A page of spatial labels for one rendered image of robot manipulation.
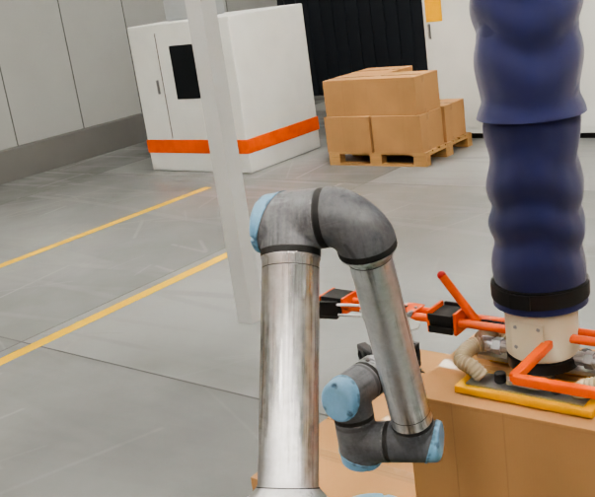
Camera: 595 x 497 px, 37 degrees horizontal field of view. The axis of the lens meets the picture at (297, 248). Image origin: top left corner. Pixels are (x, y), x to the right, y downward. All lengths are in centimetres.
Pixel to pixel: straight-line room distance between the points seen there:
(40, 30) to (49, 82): 68
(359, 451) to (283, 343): 45
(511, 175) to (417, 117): 693
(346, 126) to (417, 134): 86
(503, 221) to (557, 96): 30
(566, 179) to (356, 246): 58
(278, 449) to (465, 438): 72
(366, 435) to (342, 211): 57
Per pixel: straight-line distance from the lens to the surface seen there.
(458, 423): 219
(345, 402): 191
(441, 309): 232
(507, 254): 206
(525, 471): 217
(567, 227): 203
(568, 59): 196
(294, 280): 162
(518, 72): 192
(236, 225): 520
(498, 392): 216
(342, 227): 161
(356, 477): 268
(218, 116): 508
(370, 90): 916
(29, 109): 1225
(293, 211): 164
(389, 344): 176
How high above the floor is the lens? 195
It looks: 17 degrees down
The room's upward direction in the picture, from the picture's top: 8 degrees counter-clockwise
